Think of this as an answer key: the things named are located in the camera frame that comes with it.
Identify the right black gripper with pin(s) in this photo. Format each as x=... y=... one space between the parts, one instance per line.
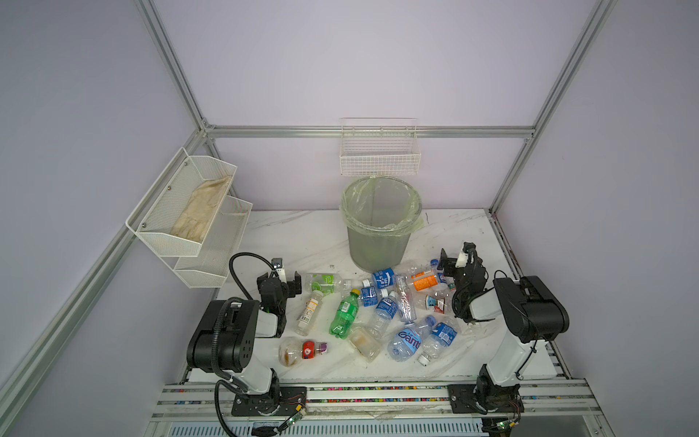
x=449 y=264

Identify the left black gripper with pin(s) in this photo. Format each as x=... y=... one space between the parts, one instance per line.
x=292 y=287

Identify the round bottle red label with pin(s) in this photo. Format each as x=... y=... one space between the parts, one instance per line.
x=293 y=351

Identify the large blue label water bottle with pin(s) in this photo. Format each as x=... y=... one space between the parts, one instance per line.
x=407 y=341

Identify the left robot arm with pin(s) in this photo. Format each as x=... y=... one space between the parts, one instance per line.
x=223 y=342

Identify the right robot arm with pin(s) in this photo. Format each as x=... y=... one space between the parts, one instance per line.
x=531 y=313

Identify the mesh waste bin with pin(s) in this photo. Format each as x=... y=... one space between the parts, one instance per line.
x=376 y=253

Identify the clear bottle yellow label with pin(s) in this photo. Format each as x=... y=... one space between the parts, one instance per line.
x=309 y=314

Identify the crushed bottle green label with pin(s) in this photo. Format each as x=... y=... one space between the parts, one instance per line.
x=329 y=283

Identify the orange label bottle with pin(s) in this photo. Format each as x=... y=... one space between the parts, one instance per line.
x=424 y=280

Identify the red label crushed bottle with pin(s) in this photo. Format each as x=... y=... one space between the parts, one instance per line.
x=439 y=302

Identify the green soda bottle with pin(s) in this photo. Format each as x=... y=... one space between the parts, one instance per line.
x=345 y=315

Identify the clear crushed bottle purple print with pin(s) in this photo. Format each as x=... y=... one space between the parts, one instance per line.
x=405 y=299

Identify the white mesh lower shelf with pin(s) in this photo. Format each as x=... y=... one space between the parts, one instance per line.
x=210 y=268

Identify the white mesh shelf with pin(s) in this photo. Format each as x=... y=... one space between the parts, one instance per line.
x=210 y=268
x=175 y=218

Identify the blue label bottle front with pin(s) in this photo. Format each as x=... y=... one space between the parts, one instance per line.
x=438 y=341

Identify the clear cup container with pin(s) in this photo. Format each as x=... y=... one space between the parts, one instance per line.
x=363 y=342

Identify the beige cloth in shelf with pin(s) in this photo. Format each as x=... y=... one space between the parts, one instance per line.
x=194 y=222

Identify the white mesh upper shelf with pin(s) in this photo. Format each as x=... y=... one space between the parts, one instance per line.
x=175 y=218

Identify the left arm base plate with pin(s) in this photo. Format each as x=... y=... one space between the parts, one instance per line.
x=280 y=401

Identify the white wire wall basket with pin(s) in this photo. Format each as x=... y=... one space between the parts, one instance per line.
x=379 y=147

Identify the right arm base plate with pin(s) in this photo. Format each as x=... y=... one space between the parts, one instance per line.
x=488 y=399

